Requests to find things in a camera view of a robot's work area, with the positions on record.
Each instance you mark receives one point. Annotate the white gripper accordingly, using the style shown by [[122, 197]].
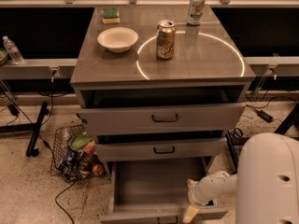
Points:
[[197, 192]]

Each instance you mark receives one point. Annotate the grey bottom drawer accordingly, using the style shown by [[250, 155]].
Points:
[[152, 192]]

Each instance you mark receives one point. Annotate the grey drawer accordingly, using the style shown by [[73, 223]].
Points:
[[169, 149], [152, 192], [161, 119]]

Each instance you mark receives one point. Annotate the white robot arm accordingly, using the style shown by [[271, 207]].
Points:
[[266, 185]]

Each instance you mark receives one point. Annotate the grey top drawer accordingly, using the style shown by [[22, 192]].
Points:
[[161, 119]]

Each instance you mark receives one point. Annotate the grey middle drawer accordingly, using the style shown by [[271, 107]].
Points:
[[169, 149]]

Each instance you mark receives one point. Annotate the grey drawer cabinet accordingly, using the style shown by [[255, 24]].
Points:
[[207, 68]]

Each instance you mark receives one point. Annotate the black stand leg right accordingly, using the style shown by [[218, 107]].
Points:
[[232, 151]]

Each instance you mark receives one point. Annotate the black stand leg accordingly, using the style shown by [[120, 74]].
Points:
[[32, 151], [232, 151]]

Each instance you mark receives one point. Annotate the orange snack packet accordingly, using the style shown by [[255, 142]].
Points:
[[90, 148]]

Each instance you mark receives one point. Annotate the black power adapter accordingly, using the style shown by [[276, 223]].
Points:
[[263, 115]]

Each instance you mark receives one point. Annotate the green lidded cup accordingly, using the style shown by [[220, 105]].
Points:
[[79, 141]]

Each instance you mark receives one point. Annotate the black stand leg left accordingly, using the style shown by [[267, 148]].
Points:
[[32, 151]]

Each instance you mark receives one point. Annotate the gold soda can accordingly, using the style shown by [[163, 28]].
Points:
[[165, 40]]

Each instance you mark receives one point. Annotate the white bowl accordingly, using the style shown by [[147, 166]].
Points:
[[117, 39]]

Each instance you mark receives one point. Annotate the white green soda can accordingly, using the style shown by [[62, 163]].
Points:
[[195, 11]]

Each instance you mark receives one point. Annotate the green yellow sponge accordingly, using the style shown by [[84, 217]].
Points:
[[110, 15]]

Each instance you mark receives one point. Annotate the clear plastic water bottle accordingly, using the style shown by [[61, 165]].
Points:
[[12, 51]]

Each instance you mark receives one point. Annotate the wire basket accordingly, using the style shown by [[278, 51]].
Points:
[[71, 165]]

